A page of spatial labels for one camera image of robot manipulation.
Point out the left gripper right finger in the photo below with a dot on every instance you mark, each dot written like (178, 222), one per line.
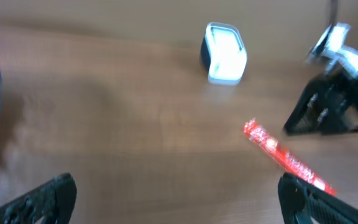
(303, 203)

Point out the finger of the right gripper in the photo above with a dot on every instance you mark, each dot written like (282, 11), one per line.
(322, 107)

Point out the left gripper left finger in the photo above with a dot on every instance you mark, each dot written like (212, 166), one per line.
(51, 202)

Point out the red snack stick packet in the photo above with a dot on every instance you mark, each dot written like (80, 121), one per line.
(279, 153)

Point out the white barcode scanner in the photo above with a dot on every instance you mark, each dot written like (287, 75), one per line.
(223, 54)

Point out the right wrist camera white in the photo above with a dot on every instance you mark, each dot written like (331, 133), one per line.
(331, 50)

